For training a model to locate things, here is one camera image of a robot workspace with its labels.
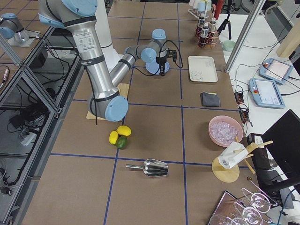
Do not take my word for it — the yellow lemon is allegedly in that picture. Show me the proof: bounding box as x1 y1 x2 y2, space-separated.
109 130 119 145
116 125 132 136

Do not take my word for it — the wooden cutting board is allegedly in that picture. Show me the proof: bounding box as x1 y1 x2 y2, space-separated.
86 83 130 120

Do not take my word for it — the grey folded cloth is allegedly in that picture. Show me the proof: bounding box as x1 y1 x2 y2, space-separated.
200 92 220 107

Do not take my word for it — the pink bowl of ice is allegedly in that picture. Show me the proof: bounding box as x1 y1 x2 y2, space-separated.
208 116 244 147

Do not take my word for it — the black monitor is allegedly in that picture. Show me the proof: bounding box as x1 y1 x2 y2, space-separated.
247 109 300 196

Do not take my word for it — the aluminium frame post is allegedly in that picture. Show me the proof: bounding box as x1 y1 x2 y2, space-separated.
225 0 266 73

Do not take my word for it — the white wire cup rack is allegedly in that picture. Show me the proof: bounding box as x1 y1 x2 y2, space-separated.
188 0 212 18

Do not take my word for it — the blue round plate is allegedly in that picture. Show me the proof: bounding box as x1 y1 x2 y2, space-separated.
145 61 170 75

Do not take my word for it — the white paper cup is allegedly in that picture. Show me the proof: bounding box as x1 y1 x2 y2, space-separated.
218 142 248 169

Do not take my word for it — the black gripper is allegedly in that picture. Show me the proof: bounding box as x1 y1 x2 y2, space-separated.
156 48 177 76

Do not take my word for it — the dark tray with glasses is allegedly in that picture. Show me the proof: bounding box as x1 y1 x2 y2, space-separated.
207 188 278 225

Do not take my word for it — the dark tea bottle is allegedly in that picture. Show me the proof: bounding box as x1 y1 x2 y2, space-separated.
197 13 205 37
209 17 216 32
201 22 209 45

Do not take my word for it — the green bowl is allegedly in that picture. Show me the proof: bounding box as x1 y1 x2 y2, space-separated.
223 40 236 52

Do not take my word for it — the blue teach pendant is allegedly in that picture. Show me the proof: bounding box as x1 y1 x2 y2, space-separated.
249 78 285 109
259 58 293 85

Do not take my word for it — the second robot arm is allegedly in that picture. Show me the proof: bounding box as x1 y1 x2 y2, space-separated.
0 13 36 47

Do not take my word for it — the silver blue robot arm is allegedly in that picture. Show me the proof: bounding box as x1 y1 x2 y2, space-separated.
38 0 177 122

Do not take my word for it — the wooden cup stand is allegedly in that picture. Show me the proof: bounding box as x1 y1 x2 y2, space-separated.
212 141 273 183

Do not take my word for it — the cream bear tray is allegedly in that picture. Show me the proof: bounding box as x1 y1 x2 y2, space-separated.
188 56 218 83

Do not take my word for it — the red cylinder bottle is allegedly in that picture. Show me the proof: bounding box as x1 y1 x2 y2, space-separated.
214 0 225 20

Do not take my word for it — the metal ice scoop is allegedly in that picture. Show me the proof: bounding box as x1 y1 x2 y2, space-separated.
126 159 169 178

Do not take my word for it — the copper wire bottle rack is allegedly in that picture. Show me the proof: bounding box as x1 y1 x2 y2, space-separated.
195 22 220 48

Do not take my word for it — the green lime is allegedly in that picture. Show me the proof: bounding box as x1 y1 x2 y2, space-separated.
115 136 128 149

